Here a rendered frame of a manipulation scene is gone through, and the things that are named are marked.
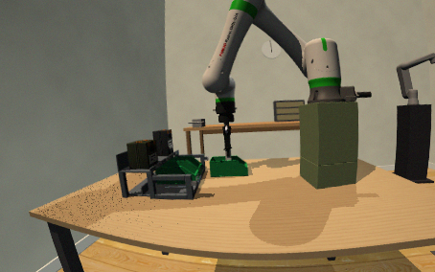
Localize green bin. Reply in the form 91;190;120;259
167;156;202;175
209;156;248;177
155;161;199;184

